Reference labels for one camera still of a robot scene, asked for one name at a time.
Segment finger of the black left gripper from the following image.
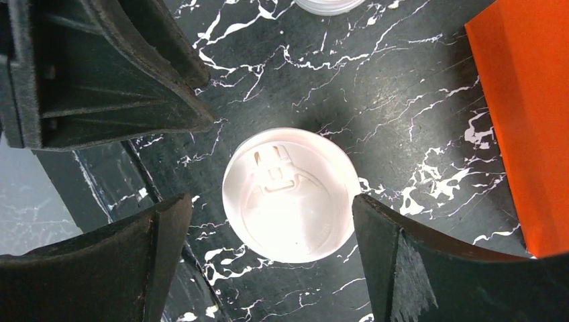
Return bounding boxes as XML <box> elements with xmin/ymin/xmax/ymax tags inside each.
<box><xmin>9</xmin><ymin>0</ymin><xmax>214</xmax><ymax>150</ymax></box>
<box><xmin>119</xmin><ymin>0</ymin><xmax>211</xmax><ymax>89</ymax></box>

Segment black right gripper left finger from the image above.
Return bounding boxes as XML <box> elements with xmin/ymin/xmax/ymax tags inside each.
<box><xmin>1</xmin><ymin>193</ymin><xmax>193</xmax><ymax>321</ymax></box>

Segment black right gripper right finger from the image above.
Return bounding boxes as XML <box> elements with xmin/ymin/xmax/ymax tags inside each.
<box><xmin>352</xmin><ymin>194</ymin><xmax>568</xmax><ymax>321</ymax></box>

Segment white plastic cup lid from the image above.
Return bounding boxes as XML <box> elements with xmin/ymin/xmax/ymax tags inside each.
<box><xmin>221</xmin><ymin>127</ymin><xmax>361</xmax><ymax>264</ymax></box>

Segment orange paper bag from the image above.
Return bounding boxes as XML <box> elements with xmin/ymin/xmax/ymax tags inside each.
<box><xmin>466</xmin><ymin>1</ymin><xmax>568</xmax><ymax>258</ymax></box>

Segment white lid stack upper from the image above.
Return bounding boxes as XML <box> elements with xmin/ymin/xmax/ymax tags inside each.
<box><xmin>294</xmin><ymin>0</ymin><xmax>364</xmax><ymax>16</ymax></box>

